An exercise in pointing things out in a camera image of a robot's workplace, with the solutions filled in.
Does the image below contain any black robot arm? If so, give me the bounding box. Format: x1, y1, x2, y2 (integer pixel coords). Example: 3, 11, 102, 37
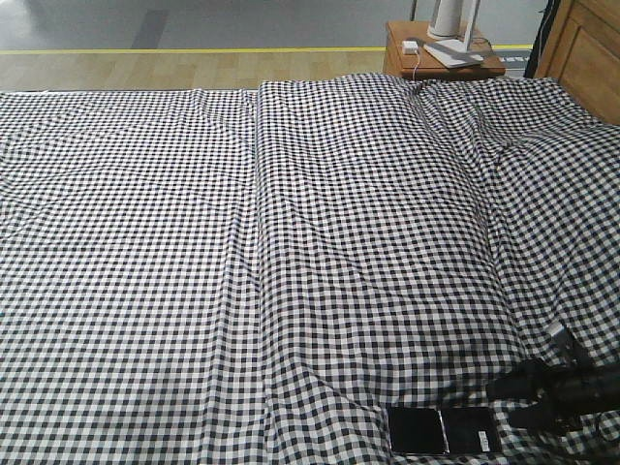
486, 359, 619, 435

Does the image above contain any white cylindrical appliance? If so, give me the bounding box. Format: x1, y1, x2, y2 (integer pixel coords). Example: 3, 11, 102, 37
427, 0, 481, 42

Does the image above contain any white desk lamp base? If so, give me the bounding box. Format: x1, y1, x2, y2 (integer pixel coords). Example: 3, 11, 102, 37
422, 0, 486, 69

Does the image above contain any black white gingham bed cover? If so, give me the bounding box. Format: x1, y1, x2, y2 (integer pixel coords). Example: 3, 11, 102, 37
1, 75, 619, 464

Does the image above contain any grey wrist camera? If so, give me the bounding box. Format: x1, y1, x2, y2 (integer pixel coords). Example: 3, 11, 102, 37
547, 323, 574, 349

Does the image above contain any black foldable phone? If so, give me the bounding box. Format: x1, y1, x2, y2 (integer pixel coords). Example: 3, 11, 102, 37
387, 407, 502, 455

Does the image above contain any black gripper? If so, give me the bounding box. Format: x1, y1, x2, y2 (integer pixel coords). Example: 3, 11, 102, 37
486, 358, 567, 429

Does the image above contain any white power adapter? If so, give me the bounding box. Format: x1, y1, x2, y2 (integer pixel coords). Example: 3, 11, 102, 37
401, 40, 419, 55

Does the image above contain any wooden nightstand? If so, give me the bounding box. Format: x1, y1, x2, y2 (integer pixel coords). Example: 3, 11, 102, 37
383, 20, 506, 81

